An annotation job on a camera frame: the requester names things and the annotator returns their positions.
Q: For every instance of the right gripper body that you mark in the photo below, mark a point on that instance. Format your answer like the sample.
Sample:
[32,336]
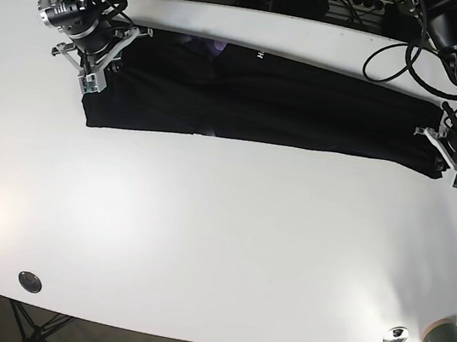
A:
[98,31]

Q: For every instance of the black printed T-shirt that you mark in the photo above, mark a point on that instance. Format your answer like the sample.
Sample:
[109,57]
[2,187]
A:
[182,84]

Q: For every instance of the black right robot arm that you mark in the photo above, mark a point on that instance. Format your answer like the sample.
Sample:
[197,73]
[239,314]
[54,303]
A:
[98,30]

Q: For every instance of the right metal table grommet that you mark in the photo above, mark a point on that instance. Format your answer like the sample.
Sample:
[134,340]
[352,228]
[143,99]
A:
[397,334]

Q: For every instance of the metal table grommet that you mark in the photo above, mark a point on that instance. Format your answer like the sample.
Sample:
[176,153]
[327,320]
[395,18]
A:
[30,282]
[397,334]

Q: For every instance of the left metal table grommet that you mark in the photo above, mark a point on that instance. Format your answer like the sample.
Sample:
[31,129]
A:
[30,282]

